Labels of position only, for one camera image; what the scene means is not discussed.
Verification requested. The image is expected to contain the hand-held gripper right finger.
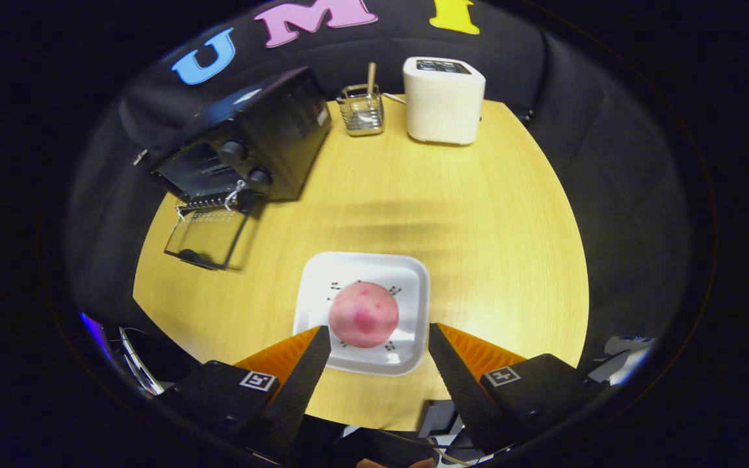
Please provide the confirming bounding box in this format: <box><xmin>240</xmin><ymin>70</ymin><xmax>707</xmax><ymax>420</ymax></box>
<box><xmin>427</xmin><ymin>322</ymin><xmax>604</xmax><ymax>454</ymax></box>

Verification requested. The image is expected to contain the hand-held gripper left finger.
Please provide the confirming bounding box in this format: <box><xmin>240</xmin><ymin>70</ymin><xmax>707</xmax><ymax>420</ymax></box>
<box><xmin>160</xmin><ymin>325</ymin><xmax>333</xmax><ymax>465</ymax></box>

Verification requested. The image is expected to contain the pink round bun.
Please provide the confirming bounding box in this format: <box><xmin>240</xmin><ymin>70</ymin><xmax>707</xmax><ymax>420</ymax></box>
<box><xmin>328</xmin><ymin>281</ymin><xmax>399</xmax><ymax>348</ymax></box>

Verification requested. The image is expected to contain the white food plate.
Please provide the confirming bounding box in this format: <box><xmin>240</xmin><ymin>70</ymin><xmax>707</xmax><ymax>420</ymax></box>
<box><xmin>293</xmin><ymin>252</ymin><xmax>430</xmax><ymax>376</ymax></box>

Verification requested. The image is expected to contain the black toaster oven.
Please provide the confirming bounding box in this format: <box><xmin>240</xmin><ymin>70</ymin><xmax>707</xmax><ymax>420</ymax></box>
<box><xmin>149</xmin><ymin>65</ymin><xmax>333</xmax><ymax>270</ymax></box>

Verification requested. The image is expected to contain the white pop-up toaster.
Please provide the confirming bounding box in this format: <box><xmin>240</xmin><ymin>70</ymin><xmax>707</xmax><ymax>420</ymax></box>
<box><xmin>403</xmin><ymin>57</ymin><xmax>486</xmax><ymax>146</ymax></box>

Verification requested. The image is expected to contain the wire utensil holder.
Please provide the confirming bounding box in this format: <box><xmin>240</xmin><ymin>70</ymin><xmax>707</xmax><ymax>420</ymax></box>
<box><xmin>336</xmin><ymin>84</ymin><xmax>386</xmax><ymax>137</ymax></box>

